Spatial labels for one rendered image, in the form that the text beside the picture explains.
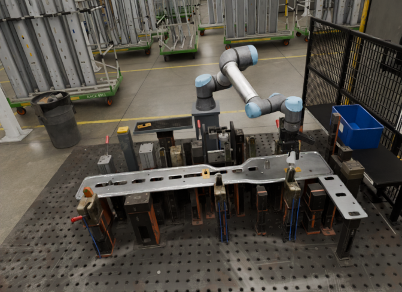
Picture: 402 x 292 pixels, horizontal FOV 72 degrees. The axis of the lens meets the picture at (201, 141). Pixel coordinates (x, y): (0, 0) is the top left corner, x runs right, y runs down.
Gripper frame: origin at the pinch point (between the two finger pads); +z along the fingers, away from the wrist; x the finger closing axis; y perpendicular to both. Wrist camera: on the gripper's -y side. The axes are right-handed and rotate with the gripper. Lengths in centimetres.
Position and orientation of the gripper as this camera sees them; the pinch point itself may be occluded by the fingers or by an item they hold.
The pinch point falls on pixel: (293, 160)
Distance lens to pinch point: 152.5
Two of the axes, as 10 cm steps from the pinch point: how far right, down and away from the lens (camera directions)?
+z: 1.1, 8.4, 5.3
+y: -9.9, 1.2, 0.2
